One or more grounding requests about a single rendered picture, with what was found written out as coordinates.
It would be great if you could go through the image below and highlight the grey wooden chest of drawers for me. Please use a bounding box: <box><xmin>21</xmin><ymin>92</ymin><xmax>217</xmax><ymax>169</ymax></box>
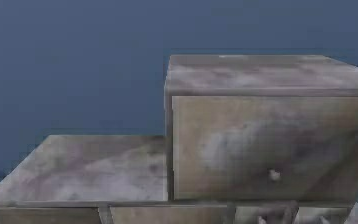
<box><xmin>0</xmin><ymin>54</ymin><xmax>358</xmax><ymax>224</ymax></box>

